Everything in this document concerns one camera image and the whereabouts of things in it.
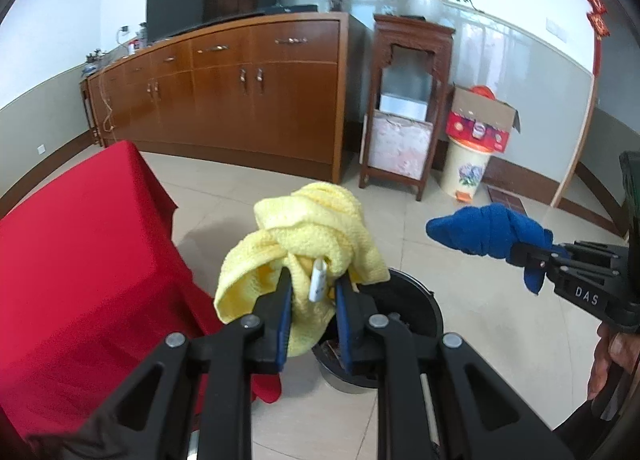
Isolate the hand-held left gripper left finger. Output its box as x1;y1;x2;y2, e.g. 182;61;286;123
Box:
65;267;293;460

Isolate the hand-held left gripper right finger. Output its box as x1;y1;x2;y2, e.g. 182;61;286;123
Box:
335;277;576;460

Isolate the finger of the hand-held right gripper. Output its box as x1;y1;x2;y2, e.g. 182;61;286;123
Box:
520;262;563;285
507;241;571;265

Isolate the blue cloth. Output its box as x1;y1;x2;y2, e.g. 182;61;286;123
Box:
426;205;556;297

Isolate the black trash bin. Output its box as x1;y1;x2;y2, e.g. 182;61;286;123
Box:
310;267;445;393

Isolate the yellow cloth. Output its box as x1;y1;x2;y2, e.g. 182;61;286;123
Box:
214;182;390;358

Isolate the person's right hand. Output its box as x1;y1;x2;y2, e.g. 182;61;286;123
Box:
587;327;640;401

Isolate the white flowered bin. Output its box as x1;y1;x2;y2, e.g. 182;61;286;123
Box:
440;137;493;203

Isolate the wooden pole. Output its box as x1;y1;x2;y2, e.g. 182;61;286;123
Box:
552;74;598;211

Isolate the open cardboard box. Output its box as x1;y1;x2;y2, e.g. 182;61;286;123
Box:
446;84;521;153

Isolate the red tablecloth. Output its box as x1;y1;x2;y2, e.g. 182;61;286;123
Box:
0;141;283;460

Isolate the brown wooden sideboard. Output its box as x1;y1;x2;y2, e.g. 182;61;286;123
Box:
87;12;373;185

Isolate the tall carved wooden stand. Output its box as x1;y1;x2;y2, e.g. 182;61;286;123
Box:
359;14;456;202

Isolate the red hanging decoration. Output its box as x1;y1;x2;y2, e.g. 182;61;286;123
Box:
580;0;612;75

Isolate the small wooden side table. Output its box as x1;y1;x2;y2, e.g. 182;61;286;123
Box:
79;76;103;147

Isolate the black set-top box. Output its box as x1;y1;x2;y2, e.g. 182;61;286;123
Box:
265;4;319;15

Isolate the small potted plant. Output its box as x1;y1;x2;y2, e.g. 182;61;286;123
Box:
82;47;108;73

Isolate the white cable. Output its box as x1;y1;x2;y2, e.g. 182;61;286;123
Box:
97;72;116;133

